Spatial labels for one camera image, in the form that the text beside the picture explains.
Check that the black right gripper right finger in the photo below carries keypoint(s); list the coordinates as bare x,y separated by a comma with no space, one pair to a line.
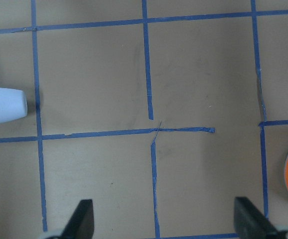
250,223

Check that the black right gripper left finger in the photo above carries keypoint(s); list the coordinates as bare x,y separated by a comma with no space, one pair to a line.
81,224

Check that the light blue cup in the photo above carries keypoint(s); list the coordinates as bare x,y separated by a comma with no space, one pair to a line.
13,104

